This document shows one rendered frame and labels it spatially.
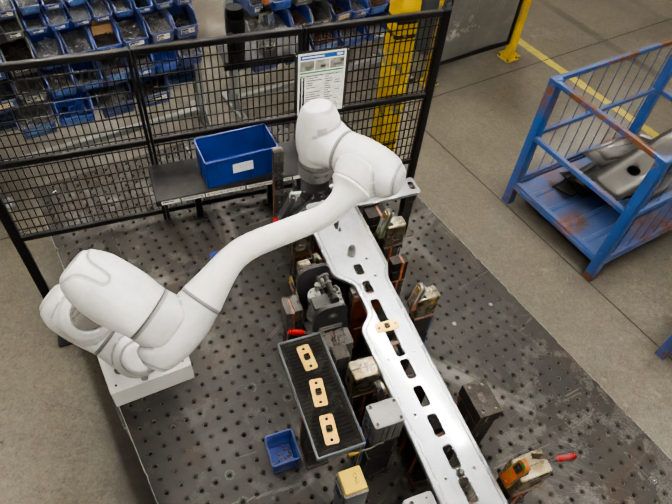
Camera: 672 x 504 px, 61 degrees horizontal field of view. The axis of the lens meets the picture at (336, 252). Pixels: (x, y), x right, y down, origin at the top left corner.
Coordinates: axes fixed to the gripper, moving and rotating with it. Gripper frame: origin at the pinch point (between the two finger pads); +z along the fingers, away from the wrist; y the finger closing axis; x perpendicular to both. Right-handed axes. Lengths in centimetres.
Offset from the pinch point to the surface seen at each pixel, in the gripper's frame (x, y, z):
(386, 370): -27, 18, 46
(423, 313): -8, 41, 51
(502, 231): 88, 164, 146
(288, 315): -1.0, -7.5, 39.0
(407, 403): -39, 19, 46
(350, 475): -59, -9, 30
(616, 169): 75, 218, 96
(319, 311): -9.5, -0.1, 28.2
